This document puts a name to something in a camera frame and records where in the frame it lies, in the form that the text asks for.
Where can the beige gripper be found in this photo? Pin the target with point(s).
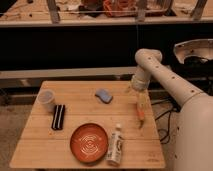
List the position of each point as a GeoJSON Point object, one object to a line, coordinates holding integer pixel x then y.
{"type": "Point", "coordinates": [139, 85]}

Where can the orange carrot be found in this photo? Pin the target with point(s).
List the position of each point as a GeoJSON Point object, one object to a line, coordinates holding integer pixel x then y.
{"type": "Point", "coordinates": [141, 115]}

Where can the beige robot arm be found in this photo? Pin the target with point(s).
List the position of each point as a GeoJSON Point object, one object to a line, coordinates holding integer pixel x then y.
{"type": "Point", "coordinates": [194, 137]}

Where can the black striped box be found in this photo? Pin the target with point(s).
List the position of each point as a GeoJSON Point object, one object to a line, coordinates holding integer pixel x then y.
{"type": "Point", "coordinates": [58, 117]}

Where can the white plastic bottle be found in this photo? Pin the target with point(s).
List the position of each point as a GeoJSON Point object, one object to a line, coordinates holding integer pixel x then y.
{"type": "Point", "coordinates": [114, 153]}

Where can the orange tool on shelf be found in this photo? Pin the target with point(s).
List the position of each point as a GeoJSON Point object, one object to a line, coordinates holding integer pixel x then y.
{"type": "Point", "coordinates": [119, 8]}

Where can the orange ceramic bowl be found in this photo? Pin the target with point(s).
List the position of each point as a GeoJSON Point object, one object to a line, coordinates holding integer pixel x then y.
{"type": "Point", "coordinates": [89, 143]}

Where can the white round machine housing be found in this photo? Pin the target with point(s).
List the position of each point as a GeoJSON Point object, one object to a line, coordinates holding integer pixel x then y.
{"type": "Point", "coordinates": [201, 48]}

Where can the wooden table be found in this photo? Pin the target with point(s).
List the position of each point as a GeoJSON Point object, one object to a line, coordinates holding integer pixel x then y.
{"type": "Point", "coordinates": [43, 148]}

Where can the wooden background shelf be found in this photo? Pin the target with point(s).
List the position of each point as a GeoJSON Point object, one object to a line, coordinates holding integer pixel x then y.
{"type": "Point", "coordinates": [38, 13]}

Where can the blue sponge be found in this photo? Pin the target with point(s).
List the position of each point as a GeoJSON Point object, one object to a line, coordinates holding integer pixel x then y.
{"type": "Point", "coordinates": [104, 96]}

